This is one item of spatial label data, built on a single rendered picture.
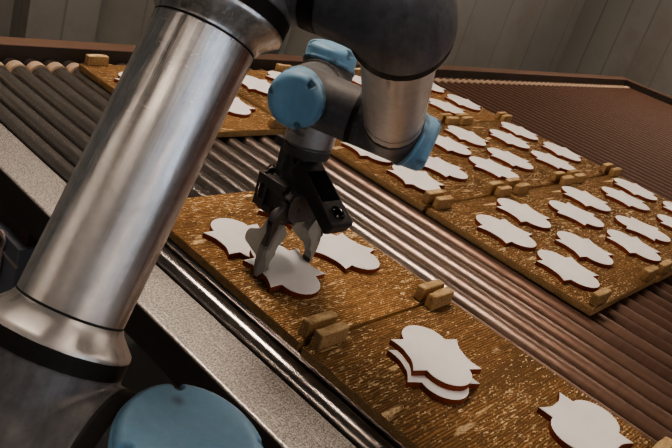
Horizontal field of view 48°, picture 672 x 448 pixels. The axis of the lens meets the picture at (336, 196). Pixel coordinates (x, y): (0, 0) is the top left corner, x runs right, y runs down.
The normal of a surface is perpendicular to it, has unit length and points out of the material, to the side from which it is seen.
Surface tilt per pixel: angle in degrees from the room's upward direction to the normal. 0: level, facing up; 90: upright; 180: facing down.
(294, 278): 5
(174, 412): 10
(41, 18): 90
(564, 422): 0
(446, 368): 0
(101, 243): 65
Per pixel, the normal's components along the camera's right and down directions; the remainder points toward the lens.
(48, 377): 0.39, 0.06
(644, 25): -0.73, 0.04
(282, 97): -0.26, 0.29
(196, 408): 0.44, -0.80
